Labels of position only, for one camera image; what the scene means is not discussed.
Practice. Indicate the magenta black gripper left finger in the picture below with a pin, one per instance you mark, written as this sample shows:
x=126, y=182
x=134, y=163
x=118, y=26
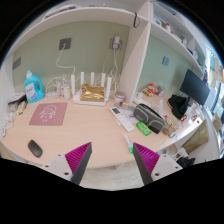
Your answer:
x=70, y=166

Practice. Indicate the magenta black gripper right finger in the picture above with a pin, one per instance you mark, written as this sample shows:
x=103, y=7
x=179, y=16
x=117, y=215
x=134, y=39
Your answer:
x=152, y=166

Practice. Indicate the black computer mouse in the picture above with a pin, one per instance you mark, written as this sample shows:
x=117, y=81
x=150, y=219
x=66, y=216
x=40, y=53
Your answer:
x=35, y=149

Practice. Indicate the pink mouse pad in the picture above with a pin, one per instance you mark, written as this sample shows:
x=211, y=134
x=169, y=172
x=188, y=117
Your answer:
x=49, y=114

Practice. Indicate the small white green tube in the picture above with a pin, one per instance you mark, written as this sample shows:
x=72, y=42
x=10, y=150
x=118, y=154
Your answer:
x=128, y=143

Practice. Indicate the green packet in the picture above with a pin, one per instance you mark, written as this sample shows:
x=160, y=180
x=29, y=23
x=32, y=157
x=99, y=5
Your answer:
x=143, y=128

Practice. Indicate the white remote control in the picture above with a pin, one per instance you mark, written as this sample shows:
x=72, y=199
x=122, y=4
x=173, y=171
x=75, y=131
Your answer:
x=122, y=119

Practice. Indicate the grey pencil case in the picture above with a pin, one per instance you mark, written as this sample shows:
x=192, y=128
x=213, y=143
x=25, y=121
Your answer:
x=149, y=117

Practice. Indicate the black bag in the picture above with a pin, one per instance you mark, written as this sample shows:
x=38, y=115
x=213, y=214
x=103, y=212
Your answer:
x=178, y=105

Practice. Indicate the gold foil bag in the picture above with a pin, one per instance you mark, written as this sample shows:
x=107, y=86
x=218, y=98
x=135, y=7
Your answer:
x=92, y=93

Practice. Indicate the clear spray bottle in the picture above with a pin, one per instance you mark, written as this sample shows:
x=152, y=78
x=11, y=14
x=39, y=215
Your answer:
x=65, y=89

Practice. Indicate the grey round jar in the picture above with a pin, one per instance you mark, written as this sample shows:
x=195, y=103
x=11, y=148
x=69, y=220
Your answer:
x=119, y=97

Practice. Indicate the red toy figure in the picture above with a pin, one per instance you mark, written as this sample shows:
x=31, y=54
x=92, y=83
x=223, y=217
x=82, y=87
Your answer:
x=151, y=88

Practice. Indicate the white wifi router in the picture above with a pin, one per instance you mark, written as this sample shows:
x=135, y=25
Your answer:
x=105, y=83

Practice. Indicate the blue detergent bottle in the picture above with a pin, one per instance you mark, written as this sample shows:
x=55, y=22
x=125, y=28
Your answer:
x=33, y=87

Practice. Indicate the black computer monitor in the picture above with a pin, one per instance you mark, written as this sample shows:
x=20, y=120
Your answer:
x=194, y=88

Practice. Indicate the white power adapter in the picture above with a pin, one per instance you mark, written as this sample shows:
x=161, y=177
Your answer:
x=116, y=42

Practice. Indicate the white shelf divider panel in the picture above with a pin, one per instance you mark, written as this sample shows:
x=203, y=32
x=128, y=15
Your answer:
x=134, y=59

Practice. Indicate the white wire basket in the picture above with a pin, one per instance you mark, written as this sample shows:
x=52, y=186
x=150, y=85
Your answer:
x=53, y=88

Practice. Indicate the grey wall socket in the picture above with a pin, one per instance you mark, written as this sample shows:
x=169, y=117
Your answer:
x=65, y=43

